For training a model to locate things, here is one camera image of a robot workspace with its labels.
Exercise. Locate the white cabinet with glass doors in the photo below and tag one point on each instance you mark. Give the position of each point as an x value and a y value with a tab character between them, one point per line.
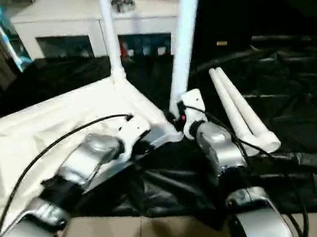
56	25

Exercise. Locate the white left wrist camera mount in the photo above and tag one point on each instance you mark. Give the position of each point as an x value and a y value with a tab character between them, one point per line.
134	131

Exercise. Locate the clear bag of black parts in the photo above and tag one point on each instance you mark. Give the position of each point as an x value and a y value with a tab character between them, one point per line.
123	4

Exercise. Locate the metal stand with clamp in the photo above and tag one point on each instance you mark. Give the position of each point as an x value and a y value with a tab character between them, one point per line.
7	40

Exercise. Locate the white plastic table top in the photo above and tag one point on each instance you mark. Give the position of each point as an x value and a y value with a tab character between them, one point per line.
37	129

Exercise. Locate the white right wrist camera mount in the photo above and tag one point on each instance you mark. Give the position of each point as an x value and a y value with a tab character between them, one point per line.
195	107

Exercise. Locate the white plastic table leg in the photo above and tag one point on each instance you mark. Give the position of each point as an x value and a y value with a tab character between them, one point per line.
226	104
246	110
112	39
184	38

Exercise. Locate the black plastic mat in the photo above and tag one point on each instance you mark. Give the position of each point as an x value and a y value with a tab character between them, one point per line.
181	188

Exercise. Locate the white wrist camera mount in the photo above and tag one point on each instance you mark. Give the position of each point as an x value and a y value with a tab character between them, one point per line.
195	107
134	131

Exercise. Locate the black fabric case gold label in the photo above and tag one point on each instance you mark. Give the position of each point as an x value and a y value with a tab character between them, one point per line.
222	43

